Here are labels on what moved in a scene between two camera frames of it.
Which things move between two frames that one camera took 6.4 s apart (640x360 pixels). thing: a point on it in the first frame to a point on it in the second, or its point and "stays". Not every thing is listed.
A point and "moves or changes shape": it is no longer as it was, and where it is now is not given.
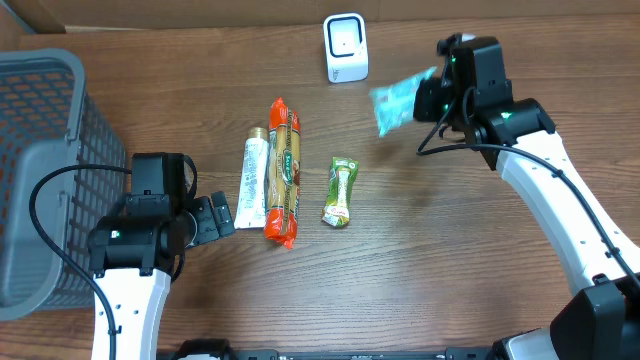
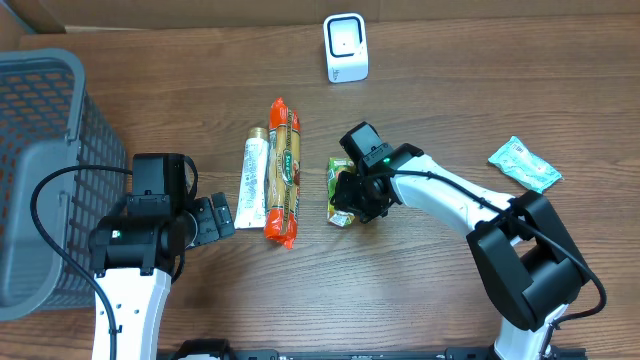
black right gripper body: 433,106 to 363,200
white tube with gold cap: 251,206 stays
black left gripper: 205,220 stays
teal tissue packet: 394,104 moves or changes shape
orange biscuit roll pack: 283,174 stays
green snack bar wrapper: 336,211 stays
